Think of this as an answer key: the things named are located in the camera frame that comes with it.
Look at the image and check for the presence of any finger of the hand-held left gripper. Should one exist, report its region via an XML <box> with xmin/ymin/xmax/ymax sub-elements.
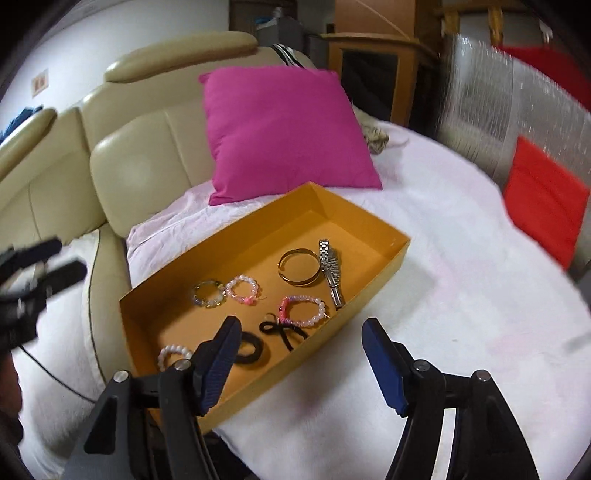
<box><xmin>18</xmin><ymin>260</ymin><xmax>88</xmax><ymax>311</ymax></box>
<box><xmin>0</xmin><ymin>236</ymin><xmax>64</xmax><ymax>278</ymax></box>

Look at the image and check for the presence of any striped bag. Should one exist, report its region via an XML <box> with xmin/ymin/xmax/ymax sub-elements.
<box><xmin>270</xmin><ymin>42</ymin><xmax>315</xmax><ymax>71</ymax></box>

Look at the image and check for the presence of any white bracelet with pink bow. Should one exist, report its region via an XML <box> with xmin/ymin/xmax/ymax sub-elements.
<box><xmin>224</xmin><ymin>275</ymin><xmax>262</xmax><ymax>306</ymax></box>

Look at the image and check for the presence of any black hair tie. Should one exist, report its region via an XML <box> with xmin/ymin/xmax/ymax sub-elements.
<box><xmin>233</xmin><ymin>331</ymin><xmax>271</xmax><ymax>369</ymax></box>

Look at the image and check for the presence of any magenta pillow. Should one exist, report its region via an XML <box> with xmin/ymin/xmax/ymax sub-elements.
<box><xmin>198</xmin><ymin>66</ymin><xmax>383</xmax><ymax>207</ymax></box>

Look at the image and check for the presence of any bubble wrap sheet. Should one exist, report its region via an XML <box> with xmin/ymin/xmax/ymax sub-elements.
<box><xmin>436</xmin><ymin>33</ymin><xmax>591</xmax><ymax>185</ymax></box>

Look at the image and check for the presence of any grey appliance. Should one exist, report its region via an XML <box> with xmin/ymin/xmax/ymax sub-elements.
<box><xmin>256</xmin><ymin>7</ymin><xmax>306</xmax><ymax>47</ymax></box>

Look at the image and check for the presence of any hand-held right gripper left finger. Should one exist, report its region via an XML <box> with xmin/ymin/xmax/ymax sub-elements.
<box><xmin>60</xmin><ymin>315</ymin><xmax>243</xmax><ymax>480</ymax></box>

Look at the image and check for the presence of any blue cloth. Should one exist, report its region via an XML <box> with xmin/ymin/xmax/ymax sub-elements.
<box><xmin>0</xmin><ymin>106</ymin><xmax>45</xmax><ymax>140</ymax></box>

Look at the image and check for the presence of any white fleece cushion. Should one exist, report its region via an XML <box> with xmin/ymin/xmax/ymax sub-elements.
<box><xmin>11</xmin><ymin>231</ymin><xmax>132</xmax><ymax>468</ymax></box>

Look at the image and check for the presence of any yellow wooden rack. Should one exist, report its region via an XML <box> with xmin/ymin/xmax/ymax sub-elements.
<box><xmin>441</xmin><ymin>0</ymin><xmax>555</xmax><ymax>48</ymax></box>

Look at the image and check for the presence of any red cloth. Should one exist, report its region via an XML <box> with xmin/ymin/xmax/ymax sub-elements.
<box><xmin>502</xmin><ymin>136</ymin><xmax>591</xmax><ymax>271</ymax></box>

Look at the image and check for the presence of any cream leather sofa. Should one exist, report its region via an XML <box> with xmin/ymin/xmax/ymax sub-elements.
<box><xmin>0</xmin><ymin>31</ymin><xmax>324</xmax><ymax>296</ymax></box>

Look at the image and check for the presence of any pale pink sheet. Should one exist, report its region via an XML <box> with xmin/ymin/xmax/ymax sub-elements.
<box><xmin>126</xmin><ymin>182</ymin><xmax>305</xmax><ymax>259</ymax></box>

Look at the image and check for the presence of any orange cardboard box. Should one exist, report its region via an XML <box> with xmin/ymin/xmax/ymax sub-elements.
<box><xmin>119</xmin><ymin>181</ymin><xmax>411</xmax><ymax>435</ymax></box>

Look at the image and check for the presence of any white blanket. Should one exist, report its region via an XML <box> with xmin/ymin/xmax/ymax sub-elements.
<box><xmin>210</xmin><ymin>115</ymin><xmax>591</xmax><ymax>480</ymax></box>

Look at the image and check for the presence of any person's left forearm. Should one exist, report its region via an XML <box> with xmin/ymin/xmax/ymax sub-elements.
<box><xmin>0</xmin><ymin>355</ymin><xmax>25</xmax><ymax>446</ymax></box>

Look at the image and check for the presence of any gold bangle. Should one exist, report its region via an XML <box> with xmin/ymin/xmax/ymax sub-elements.
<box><xmin>277</xmin><ymin>248</ymin><xmax>322</xmax><ymax>285</ymax></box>

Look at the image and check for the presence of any wooden cabinet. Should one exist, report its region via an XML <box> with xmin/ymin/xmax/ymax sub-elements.
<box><xmin>321</xmin><ymin>33</ymin><xmax>432</xmax><ymax>129</ymax></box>

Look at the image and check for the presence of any pink white beaded bracelet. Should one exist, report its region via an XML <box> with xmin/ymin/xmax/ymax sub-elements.
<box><xmin>278</xmin><ymin>295</ymin><xmax>328</xmax><ymax>328</ymax></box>

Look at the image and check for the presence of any beige knotted rope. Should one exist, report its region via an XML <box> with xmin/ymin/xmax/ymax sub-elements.
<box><xmin>360</xmin><ymin>115</ymin><xmax>411</xmax><ymax>155</ymax></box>

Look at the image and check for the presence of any white pearl bracelet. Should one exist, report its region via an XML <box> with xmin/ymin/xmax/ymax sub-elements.
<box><xmin>158</xmin><ymin>344</ymin><xmax>194</xmax><ymax>373</ymax></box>

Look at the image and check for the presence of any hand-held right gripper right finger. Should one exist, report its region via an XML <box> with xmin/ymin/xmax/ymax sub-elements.
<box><xmin>361</xmin><ymin>318</ymin><xmax>541</xmax><ymax>480</ymax></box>

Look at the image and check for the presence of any black ribbon bow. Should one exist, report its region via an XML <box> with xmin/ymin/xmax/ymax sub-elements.
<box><xmin>259</xmin><ymin>314</ymin><xmax>309</xmax><ymax>354</ymax></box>

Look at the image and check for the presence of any black cable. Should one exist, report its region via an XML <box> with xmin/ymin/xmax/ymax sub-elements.
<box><xmin>18</xmin><ymin>344</ymin><xmax>100</xmax><ymax>403</ymax></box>

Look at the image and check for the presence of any grey gold beaded bracelet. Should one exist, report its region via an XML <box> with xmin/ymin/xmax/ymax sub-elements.
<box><xmin>191</xmin><ymin>279</ymin><xmax>227</xmax><ymax>309</ymax></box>

